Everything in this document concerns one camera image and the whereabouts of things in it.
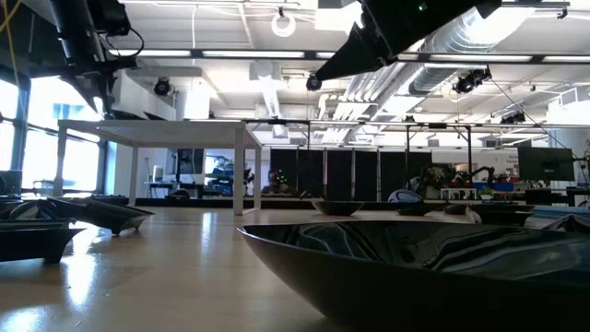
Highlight black ceiling camera cluster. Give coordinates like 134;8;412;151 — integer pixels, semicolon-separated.
451;66;493;96

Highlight silver ventilation duct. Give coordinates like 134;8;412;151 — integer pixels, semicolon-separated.
407;6;538;97

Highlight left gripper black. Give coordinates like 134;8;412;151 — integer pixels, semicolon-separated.
62;54;128;115

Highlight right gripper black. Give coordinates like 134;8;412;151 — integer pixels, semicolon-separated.
315;0;457;81

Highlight black square mini plate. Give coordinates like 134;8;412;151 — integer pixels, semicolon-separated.
45;196;156;236
468;204;537;228
0;219;88;266

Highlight black partition wall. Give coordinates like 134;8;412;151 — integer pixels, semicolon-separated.
269;148;433;203

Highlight white perforated metal shelf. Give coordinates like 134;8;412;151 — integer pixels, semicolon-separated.
53;118;264;217

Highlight person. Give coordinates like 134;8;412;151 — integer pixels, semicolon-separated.
261;169;296;195

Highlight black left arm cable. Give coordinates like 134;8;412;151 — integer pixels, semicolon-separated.
104;27;146;59

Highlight black bowl front centre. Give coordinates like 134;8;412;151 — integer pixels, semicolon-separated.
237;219;590;332

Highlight black computer monitor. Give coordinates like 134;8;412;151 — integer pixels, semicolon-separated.
516;146;576;183

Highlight black aluminium table frame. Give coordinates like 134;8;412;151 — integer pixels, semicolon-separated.
89;195;526;208

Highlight black background rig frame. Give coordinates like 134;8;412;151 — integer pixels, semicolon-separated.
243;118;590;204

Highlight white ring light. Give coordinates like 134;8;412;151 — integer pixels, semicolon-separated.
270;11;297;39

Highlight white ceiling air unit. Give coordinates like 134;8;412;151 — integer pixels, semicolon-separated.
110;68;177;121

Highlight white blue ball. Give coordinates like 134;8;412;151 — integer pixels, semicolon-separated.
386;188;424;204

